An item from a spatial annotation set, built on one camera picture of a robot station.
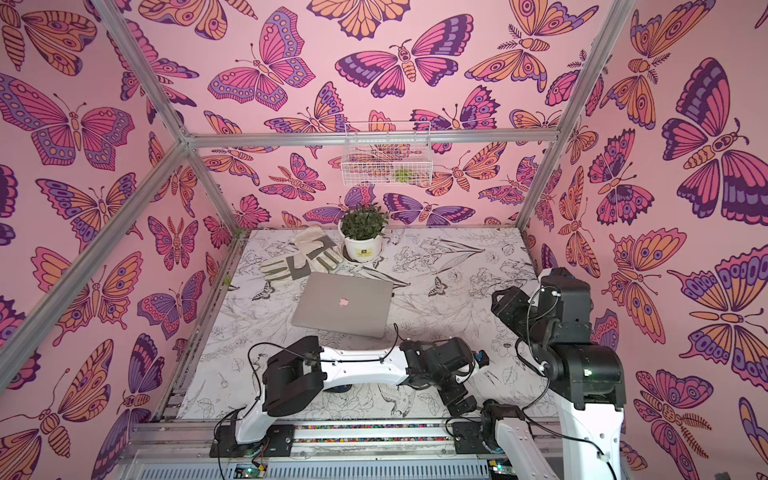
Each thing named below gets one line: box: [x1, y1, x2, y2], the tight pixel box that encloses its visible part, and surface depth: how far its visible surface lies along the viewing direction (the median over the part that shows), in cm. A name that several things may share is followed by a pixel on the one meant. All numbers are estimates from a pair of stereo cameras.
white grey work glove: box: [292, 225, 344, 274], surface depth 114 cm
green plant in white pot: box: [338, 203, 389, 263], surface depth 100 cm
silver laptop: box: [291, 272, 393, 339], surface depth 102 cm
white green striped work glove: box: [260, 253, 311, 281], surface depth 111 cm
